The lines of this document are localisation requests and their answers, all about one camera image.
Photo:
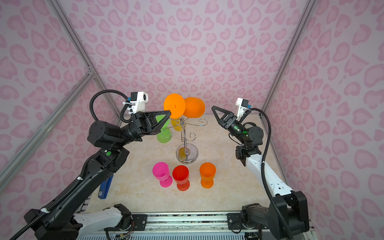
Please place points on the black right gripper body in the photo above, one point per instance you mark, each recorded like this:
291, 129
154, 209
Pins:
235, 128

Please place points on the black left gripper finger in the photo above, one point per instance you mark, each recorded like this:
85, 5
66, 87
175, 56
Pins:
165, 114
155, 124

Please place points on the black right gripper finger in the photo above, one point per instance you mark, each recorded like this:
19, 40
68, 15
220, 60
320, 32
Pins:
221, 120
217, 111

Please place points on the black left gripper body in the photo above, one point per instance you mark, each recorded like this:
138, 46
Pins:
136, 127

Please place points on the green plastic wine glass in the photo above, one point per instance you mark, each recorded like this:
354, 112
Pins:
165, 135

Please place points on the yellow plastic wine glass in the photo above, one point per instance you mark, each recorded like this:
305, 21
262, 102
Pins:
177, 124

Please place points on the orange wine glass front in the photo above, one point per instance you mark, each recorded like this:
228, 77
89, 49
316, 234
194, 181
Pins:
190, 107

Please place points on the orange wine glass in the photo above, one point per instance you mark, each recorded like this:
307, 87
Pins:
190, 107
207, 172

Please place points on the pink plastic wine glass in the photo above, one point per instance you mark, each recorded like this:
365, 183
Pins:
161, 172

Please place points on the red plastic wine glass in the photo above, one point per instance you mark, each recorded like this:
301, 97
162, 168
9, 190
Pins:
181, 177

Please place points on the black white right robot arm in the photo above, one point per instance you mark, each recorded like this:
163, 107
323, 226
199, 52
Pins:
287, 215

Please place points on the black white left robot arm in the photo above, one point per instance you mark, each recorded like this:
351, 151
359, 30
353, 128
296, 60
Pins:
56, 220

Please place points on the chrome wine glass rack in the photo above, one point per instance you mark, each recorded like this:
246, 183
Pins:
187, 153

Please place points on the blue flat object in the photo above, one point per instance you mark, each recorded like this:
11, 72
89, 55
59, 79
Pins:
104, 188

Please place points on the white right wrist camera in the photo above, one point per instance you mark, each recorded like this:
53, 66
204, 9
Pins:
243, 106

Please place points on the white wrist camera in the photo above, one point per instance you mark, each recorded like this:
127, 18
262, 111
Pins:
243, 106
136, 102

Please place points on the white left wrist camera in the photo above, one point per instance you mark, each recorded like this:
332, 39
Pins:
136, 102

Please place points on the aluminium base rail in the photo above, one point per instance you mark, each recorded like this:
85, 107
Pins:
168, 226

